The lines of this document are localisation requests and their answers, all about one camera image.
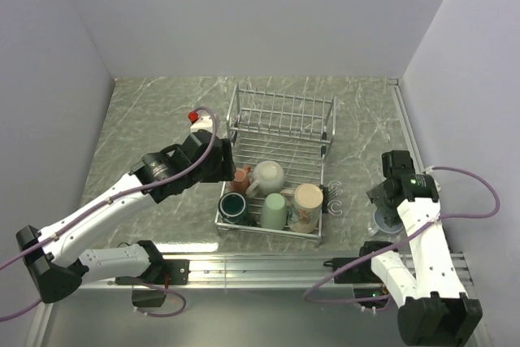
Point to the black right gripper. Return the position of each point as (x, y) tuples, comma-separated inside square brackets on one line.
[(376, 195)]

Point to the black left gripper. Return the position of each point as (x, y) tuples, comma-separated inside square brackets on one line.
[(225, 168)]

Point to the pink coffee mug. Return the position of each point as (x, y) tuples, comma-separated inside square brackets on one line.
[(241, 180)]

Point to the dark teal mug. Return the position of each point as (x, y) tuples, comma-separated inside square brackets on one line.
[(233, 208)]

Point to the white speckled round mug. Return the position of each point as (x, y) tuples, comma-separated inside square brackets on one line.
[(268, 177)]

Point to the light green cup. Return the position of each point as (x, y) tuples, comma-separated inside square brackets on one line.
[(274, 212)]

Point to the beige patterned mug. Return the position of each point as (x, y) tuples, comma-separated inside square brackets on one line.
[(304, 208)]

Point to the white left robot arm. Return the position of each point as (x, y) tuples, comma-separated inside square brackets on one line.
[(58, 257)]

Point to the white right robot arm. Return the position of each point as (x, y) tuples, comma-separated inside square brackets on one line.
[(433, 306)]

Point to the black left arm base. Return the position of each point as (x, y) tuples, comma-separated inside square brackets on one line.
[(173, 272)]

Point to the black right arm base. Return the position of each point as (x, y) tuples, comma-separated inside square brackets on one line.
[(360, 274)]

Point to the light blue mug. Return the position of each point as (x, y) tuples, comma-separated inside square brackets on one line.
[(377, 224)]

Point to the white cup holder hooks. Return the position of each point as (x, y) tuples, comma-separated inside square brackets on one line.
[(334, 204)]

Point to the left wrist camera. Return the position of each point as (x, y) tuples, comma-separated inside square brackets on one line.
[(200, 122)]

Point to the metal wire dish rack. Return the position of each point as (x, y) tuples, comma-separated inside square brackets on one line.
[(280, 142)]

